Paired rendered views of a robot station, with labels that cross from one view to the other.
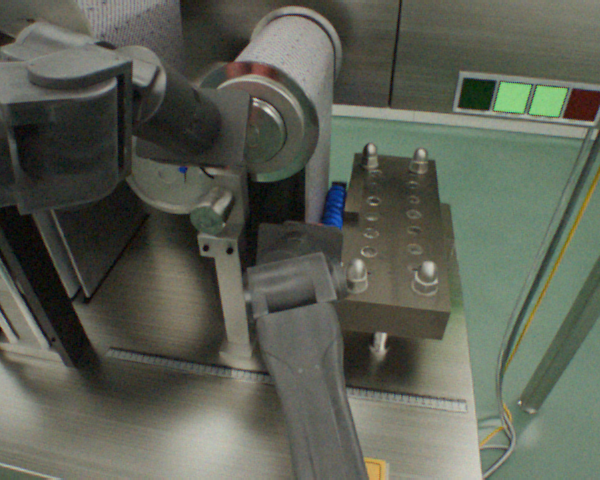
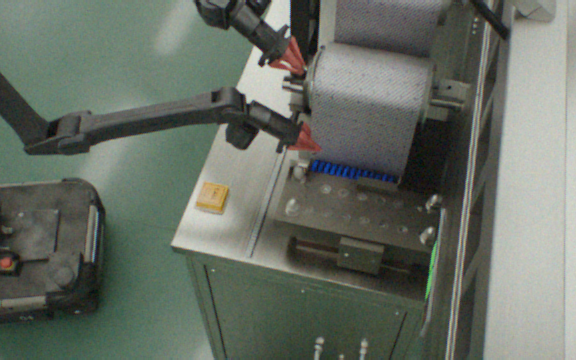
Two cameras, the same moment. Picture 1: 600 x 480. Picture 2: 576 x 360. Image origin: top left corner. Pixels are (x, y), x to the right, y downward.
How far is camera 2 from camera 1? 136 cm
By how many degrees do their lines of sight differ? 61
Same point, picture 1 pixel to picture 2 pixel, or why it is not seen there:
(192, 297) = not seen: hidden behind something
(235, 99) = (272, 49)
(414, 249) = (328, 215)
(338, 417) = (173, 109)
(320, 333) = (199, 104)
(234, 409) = (260, 154)
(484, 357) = not seen: outside the picture
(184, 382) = not seen: hidden behind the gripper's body
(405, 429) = (239, 225)
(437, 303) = (280, 213)
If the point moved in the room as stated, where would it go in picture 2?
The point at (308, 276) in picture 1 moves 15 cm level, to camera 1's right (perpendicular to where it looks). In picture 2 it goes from (222, 100) to (213, 152)
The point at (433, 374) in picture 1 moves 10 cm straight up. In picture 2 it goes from (271, 246) to (269, 225)
